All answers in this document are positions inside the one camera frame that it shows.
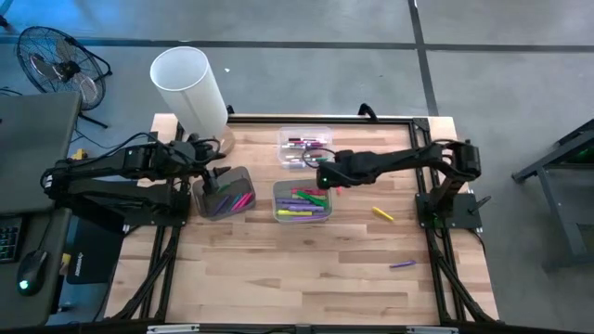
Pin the white barrel green marker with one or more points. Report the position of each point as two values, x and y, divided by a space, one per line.
320 160

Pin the clear plastic bin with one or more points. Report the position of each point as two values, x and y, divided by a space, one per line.
283 132

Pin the yellow highlighter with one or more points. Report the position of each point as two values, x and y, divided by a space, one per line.
294 213
383 214

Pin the black square tag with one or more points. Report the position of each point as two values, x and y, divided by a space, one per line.
152 136

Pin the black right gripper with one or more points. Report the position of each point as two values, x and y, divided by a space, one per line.
334 174

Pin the pink highlighter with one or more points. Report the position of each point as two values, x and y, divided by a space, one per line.
301 190

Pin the teal thin marker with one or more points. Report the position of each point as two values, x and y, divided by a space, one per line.
235 196

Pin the grey opaque plastic bin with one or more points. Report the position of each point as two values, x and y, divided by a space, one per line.
280 188

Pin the backlit keyboard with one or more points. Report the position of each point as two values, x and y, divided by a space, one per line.
9 241

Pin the pink thin marker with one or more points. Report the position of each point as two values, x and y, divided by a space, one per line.
239 204

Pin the black dry-erase marker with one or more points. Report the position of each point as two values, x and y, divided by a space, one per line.
306 139

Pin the green thin marker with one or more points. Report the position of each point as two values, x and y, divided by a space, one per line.
224 188

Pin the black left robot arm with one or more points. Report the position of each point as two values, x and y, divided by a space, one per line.
116 160

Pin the black aluminium table frame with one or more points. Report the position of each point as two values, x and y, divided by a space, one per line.
325 121

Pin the black floor fan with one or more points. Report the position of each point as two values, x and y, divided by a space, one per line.
69 69

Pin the dark green highlighter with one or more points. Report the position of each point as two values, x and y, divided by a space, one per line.
306 196

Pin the grey metal cart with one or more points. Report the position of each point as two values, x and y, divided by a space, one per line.
559 211

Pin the black flat box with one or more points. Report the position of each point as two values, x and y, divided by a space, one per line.
93 250

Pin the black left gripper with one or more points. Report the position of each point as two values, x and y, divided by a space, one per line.
197 155

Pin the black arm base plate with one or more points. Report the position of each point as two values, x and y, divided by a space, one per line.
464 215
158 219

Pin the brown dry-erase marker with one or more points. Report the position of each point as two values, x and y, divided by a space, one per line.
297 147

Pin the grey side desk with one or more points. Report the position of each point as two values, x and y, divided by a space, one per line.
55 232

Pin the yellow power plug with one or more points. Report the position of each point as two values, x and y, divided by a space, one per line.
79 155

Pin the silver metal bracket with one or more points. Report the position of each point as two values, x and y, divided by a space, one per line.
171 329
431 330

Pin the smoky translucent plastic bin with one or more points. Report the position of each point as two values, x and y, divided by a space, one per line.
243 181

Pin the black table clamp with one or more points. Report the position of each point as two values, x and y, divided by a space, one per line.
367 111
230 110

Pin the small purple marker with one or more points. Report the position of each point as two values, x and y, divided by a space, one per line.
403 265

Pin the white cylindrical table lamp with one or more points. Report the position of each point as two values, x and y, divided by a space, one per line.
190 93

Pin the grey computer monitor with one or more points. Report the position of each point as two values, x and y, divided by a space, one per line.
37 148

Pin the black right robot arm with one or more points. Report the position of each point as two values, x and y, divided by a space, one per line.
408 160

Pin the black computer mouse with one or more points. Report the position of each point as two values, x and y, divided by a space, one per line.
32 273

